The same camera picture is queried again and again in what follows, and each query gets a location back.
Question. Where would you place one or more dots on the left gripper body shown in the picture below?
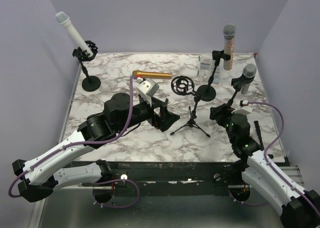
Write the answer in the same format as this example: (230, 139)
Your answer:
(144, 111)

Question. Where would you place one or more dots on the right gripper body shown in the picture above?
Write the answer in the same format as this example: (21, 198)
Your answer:
(225, 119)

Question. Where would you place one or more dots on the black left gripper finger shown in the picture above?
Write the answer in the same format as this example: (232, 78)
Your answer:
(157, 103)
(167, 119)

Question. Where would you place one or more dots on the gold microphone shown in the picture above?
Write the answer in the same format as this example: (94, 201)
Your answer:
(152, 75)

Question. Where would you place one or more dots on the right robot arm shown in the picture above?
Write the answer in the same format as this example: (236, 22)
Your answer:
(296, 206)

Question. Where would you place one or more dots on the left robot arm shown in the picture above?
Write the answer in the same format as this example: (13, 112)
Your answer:
(37, 178)

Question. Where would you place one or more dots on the black round-base clip stand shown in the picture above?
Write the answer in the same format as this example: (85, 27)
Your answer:
(206, 92)

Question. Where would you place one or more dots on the grey microphone silver head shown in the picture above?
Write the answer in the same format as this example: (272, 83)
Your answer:
(248, 73)

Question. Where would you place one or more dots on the glitter microphone silver head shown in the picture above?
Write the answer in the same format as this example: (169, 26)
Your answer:
(229, 32)

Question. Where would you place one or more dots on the white microphone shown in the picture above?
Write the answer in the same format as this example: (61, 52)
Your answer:
(64, 20)

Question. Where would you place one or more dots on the black hex key tool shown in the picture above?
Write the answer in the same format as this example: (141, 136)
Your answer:
(259, 134)

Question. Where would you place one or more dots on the clear plastic organizer box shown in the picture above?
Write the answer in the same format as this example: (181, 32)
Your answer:
(206, 69)

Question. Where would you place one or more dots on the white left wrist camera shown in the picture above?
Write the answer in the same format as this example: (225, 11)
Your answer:
(146, 89)

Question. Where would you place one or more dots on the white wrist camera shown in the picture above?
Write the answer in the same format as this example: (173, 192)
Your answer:
(245, 108)
(146, 89)

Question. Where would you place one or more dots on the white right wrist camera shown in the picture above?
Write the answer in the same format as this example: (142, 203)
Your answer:
(245, 108)

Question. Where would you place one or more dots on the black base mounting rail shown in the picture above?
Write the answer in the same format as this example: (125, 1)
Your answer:
(153, 179)

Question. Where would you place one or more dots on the aluminium extrusion rail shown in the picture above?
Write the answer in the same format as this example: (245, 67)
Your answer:
(291, 170)

